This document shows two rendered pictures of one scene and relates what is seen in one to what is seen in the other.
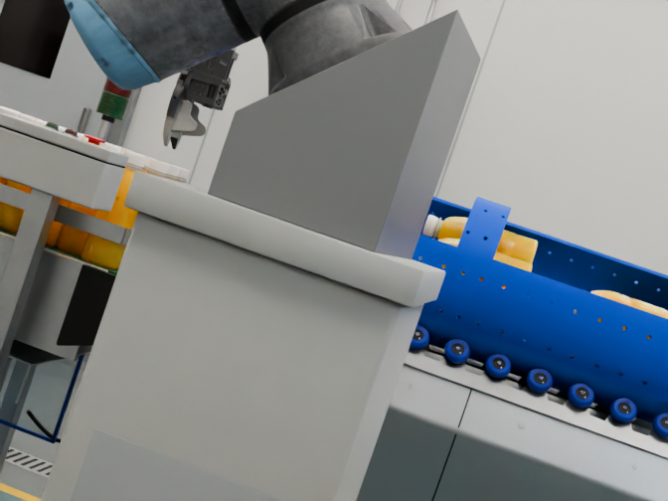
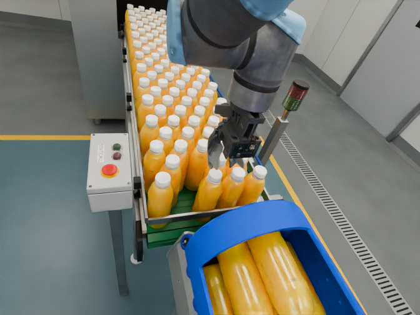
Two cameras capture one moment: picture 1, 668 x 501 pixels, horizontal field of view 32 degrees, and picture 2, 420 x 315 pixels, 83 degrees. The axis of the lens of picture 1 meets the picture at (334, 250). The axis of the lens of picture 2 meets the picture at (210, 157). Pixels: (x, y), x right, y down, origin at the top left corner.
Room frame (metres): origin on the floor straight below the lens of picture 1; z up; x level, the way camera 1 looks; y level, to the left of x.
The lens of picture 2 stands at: (1.91, 0.01, 1.58)
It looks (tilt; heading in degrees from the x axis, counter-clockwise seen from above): 43 degrees down; 54
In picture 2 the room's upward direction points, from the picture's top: 17 degrees clockwise
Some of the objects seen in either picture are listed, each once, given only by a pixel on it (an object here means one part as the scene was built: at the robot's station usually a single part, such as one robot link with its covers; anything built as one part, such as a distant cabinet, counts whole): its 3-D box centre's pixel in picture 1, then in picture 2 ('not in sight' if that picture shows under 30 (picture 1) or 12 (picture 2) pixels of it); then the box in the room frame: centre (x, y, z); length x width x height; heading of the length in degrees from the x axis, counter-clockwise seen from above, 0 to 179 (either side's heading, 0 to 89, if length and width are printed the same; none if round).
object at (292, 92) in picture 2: (118, 86); (297, 90); (2.61, 0.57, 1.23); 0.06 x 0.06 x 0.04
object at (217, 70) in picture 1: (206, 74); (240, 127); (2.20, 0.34, 1.29); 0.09 x 0.08 x 0.12; 82
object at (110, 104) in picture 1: (112, 105); (292, 100); (2.61, 0.57, 1.18); 0.06 x 0.06 x 0.05
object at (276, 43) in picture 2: not in sight; (267, 47); (2.20, 0.34, 1.46); 0.10 x 0.09 x 0.12; 173
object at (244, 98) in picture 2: not in sight; (252, 92); (2.20, 0.34, 1.37); 0.10 x 0.09 x 0.05; 172
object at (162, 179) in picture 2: (134, 160); (162, 179); (2.05, 0.38, 1.09); 0.04 x 0.04 x 0.02
